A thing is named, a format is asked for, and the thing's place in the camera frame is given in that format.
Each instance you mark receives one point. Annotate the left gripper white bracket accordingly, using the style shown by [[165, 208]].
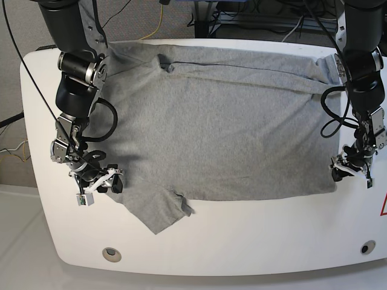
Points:
[[352, 162]]

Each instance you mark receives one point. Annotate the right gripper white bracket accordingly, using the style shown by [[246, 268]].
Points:
[[98, 180]]

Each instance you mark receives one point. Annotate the black table leg stand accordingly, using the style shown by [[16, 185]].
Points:
[[202, 16]]

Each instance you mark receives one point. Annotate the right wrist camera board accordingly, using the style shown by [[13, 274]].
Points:
[[85, 199]]

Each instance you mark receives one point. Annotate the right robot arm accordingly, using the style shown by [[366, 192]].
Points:
[[76, 30]]

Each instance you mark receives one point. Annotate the red triangle sticker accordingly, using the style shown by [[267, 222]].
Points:
[[384, 207]]

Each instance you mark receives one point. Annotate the right table grommet hole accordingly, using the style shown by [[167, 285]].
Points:
[[368, 247]]

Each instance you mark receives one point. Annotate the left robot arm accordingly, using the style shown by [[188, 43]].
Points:
[[359, 63]]

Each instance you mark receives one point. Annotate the left table grommet hole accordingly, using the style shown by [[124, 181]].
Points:
[[111, 255]]

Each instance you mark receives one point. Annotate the grey T-shirt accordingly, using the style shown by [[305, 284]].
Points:
[[216, 125]]

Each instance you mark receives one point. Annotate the table grommet hole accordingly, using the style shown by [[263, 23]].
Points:
[[368, 247], [111, 255]]

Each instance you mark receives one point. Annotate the black bar behind table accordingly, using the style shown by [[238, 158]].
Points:
[[46, 47]]

